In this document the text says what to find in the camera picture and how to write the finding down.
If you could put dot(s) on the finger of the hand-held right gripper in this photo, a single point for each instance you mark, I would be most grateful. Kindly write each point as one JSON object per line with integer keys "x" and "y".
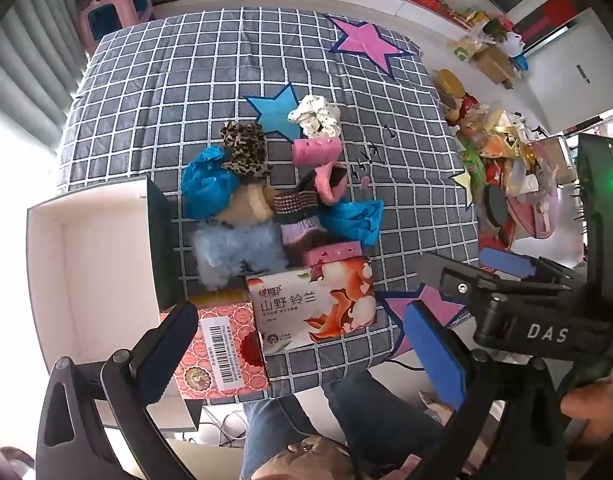
{"x": 451, "y": 277}
{"x": 508, "y": 264}

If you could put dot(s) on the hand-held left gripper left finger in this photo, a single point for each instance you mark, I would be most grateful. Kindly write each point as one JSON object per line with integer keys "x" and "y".
{"x": 166, "y": 345}

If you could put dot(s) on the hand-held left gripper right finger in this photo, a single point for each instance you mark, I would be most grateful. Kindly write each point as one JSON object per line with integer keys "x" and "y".
{"x": 434, "y": 355}

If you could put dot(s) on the dark storage box white inside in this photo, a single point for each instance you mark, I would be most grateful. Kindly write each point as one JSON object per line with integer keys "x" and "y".
{"x": 96, "y": 270}

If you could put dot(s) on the light blue fluffy cloth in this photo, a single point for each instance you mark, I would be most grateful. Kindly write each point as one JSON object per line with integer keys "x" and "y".
{"x": 231, "y": 252}

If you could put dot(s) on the pink sponge block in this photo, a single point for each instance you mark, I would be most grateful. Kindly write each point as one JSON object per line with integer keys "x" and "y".
{"x": 331, "y": 252}
{"x": 316, "y": 152}

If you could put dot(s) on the pink headband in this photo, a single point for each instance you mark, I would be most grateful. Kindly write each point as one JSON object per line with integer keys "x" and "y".
{"x": 331, "y": 185}

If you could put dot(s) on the brown knitted hair band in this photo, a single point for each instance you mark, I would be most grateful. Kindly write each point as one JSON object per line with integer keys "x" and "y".
{"x": 296, "y": 207}

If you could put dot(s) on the leopard print scrunchie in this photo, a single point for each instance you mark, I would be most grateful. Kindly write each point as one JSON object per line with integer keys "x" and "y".
{"x": 244, "y": 150}

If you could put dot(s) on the white dotted scrunchie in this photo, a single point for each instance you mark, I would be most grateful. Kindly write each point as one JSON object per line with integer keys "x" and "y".
{"x": 316, "y": 112}

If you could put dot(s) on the person's right hand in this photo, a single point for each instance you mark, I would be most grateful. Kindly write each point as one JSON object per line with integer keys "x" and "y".
{"x": 601, "y": 405}

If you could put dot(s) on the red patterned box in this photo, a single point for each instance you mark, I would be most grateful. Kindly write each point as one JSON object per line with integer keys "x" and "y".
{"x": 211, "y": 355}

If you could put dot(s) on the person's right leg in jeans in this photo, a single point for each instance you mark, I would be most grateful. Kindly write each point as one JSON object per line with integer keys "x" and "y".
{"x": 381, "y": 405}

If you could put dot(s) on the person's leg in jeans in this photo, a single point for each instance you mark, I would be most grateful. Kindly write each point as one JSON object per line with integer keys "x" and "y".
{"x": 276, "y": 415}
{"x": 381, "y": 405}

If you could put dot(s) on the pile of assorted clutter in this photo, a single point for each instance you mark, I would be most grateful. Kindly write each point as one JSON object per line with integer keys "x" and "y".
{"x": 506, "y": 160}

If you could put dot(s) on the person's left leg in jeans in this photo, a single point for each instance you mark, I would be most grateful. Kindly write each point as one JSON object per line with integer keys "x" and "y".
{"x": 276, "y": 415}

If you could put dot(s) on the orange white tissue pack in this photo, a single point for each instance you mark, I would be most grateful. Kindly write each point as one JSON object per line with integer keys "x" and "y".
{"x": 306, "y": 310}

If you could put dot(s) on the cardboard box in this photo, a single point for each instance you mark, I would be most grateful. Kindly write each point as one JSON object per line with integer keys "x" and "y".
{"x": 496, "y": 65}

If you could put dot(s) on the grey checked star blanket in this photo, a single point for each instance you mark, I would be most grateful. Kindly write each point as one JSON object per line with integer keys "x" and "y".
{"x": 186, "y": 75}

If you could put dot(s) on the grey curtain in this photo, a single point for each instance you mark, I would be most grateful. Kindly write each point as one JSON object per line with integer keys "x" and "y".
{"x": 31, "y": 60}

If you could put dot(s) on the pink plastic stool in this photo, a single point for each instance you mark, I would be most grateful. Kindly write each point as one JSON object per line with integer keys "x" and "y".
{"x": 116, "y": 10}

